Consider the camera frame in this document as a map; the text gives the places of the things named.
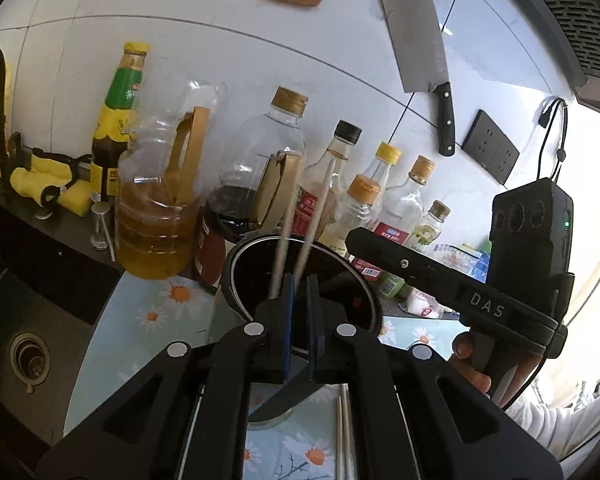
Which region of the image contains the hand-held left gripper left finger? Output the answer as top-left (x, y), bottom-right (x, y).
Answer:
top-left (36, 272), bottom-right (301, 480)

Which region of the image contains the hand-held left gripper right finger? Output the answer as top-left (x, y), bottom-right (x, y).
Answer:
top-left (306, 274), bottom-right (566, 480)

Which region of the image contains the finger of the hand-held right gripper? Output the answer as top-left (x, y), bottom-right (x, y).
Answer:
top-left (346, 226), bottom-right (462, 313)

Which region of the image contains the black utensil holder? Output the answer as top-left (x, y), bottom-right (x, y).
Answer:
top-left (221, 232), bottom-right (383, 428)

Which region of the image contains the wooden chopstick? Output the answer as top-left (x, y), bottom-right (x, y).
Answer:
top-left (343, 396), bottom-right (356, 480)
top-left (269, 180), bottom-right (303, 297)
top-left (296, 156), bottom-right (337, 276)
top-left (334, 396), bottom-right (344, 480)

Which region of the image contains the person's right forearm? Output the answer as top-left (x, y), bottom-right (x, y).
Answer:
top-left (500, 380), bottom-right (600, 461)

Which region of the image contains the person's right hand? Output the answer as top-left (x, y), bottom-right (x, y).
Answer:
top-left (451, 332), bottom-right (493, 400)

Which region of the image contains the white plastic packet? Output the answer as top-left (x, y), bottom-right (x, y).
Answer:
top-left (405, 287), bottom-right (456, 321)

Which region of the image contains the clear printed plastic bag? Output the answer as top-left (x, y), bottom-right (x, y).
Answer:
top-left (432, 241), bottom-right (492, 283)

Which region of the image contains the small green label bottle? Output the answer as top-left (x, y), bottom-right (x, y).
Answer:
top-left (405, 200), bottom-right (452, 261)

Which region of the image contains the short gold cap bottle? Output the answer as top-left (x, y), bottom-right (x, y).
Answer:
top-left (325, 174), bottom-right (383, 261)

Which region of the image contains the red label gold cap bottle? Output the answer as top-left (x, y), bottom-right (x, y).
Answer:
top-left (374, 156), bottom-right (437, 281)

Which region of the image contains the yellow cap clear bottle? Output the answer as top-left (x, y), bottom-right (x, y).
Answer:
top-left (370, 141), bottom-right (402, 226)

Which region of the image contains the daisy print table mat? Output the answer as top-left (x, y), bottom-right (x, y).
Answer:
top-left (65, 267), bottom-right (481, 480)

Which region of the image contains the black cap glass bottle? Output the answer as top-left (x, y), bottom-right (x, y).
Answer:
top-left (300, 120), bottom-right (363, 241)

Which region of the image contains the large cooking oil bottle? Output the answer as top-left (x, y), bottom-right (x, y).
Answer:
top-left (115, 80), bottom-right (228, 281)

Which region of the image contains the large soy sauce bottle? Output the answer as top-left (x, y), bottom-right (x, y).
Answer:
top-left (195, 86), bottom-right (309, 291)

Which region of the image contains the range hood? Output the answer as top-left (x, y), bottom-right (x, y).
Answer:
top-left (510, 0), bottom-right (600, 121)

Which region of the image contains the kitchen sink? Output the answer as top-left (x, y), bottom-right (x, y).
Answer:
top-left (0, 195), bottom-right (126, 461)

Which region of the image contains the yellow sponge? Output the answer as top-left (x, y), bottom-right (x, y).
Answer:
top-left (60, 179), bottom-right (94, 217)

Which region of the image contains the green label bottle yellow cap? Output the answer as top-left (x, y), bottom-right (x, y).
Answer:
top-left (90, 42), bottom-right (151, 206)

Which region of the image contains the yellow cloth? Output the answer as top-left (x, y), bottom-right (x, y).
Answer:
top-left (9, 155), bottom-right (73, 207)

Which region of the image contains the black faucet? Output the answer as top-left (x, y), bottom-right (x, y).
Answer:
top-left (0, 43), bottom-right (28, 196)

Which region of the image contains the dark wall socket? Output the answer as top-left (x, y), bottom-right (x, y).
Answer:
top-left (461, 109), bottom-right (521, 184)

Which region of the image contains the black cable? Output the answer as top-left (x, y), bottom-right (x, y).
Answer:
top-left (536, 96), bottom-right (570, 183)

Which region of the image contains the steel cleaver black handle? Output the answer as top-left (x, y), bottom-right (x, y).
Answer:
top-left (378, 0), bottom-right (457, 157)

